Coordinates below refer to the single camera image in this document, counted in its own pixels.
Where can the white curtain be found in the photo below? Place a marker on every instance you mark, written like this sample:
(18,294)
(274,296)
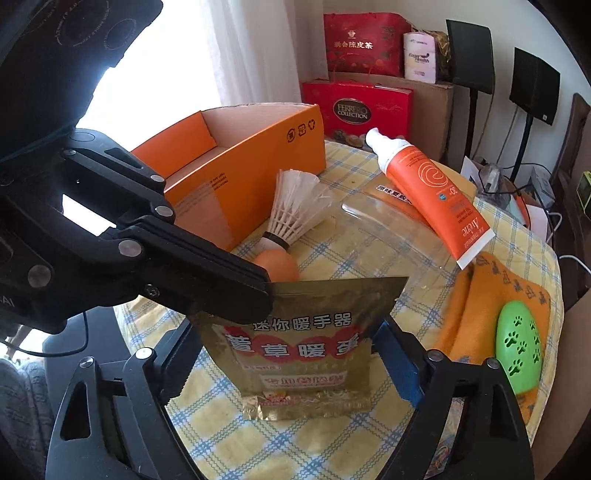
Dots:
(265,49)

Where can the red Ferrero gift bag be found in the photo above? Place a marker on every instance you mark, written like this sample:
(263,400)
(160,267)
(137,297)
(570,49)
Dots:
(350,109)

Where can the large brown carton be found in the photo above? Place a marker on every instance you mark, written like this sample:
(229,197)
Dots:
(432,109)

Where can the orange white lotion tube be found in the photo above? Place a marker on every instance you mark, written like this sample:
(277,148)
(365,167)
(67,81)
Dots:
(438,199)

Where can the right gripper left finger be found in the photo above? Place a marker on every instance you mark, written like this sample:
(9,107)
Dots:
(152,377)

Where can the right black speaker on stand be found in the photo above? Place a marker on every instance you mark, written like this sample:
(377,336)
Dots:
(535,89)

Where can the white tissue roll pack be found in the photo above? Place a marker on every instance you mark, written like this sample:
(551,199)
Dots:
(420,58)

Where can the left black speaker on stand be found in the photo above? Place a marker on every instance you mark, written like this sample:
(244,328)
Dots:
(472,66)

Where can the bag of colourful rubber bands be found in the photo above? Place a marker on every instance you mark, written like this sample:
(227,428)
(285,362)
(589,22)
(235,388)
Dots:
(447,440)

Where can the gold hand warmer packet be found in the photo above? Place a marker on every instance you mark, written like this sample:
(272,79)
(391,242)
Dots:
(310,358)

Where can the orange patterned towel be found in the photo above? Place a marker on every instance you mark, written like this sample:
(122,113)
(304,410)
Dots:
(481,290)

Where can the yellow checked tablecloth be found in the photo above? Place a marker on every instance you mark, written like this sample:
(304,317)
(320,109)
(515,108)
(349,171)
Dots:
(207,415)

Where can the orange cardboard box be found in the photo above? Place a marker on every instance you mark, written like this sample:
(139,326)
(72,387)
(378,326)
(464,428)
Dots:
(220,165)

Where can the dark red tea gift bag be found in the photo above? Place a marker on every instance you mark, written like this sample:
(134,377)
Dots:
(370,43)

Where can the orange ball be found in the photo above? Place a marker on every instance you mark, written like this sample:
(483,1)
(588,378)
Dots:
(279,265)

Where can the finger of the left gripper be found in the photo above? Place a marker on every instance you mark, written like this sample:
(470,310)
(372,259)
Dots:
(183,272)
(110,181)

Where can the white feather shuttlecock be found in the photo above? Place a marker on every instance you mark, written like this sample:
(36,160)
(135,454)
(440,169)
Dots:
(300,203)

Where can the black speaker on stand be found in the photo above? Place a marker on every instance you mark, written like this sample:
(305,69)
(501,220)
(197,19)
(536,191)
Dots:
(472,66)
(535,89)

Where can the green paw print case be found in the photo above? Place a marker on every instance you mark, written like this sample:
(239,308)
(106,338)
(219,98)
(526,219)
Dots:
(518,346)

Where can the brown sofa with cushions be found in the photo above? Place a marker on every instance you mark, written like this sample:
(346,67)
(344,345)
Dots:
(573,160)

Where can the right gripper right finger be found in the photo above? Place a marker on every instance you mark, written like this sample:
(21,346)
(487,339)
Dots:
(428,380)

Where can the clear plastic jar yellow lid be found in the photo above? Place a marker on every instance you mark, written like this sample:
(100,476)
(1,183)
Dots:
(412,248)

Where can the box with cluttered gadgets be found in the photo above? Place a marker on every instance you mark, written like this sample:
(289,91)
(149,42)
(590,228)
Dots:
(530,205)

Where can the green black radio clock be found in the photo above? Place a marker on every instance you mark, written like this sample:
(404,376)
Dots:
(583,192)

